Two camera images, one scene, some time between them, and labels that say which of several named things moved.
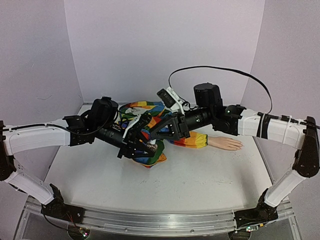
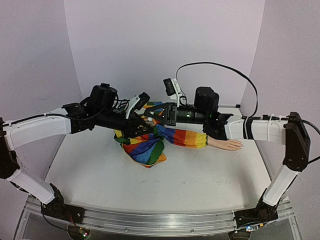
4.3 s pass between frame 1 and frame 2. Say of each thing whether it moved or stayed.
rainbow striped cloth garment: stayed
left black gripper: moved
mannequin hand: stayed
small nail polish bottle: moved
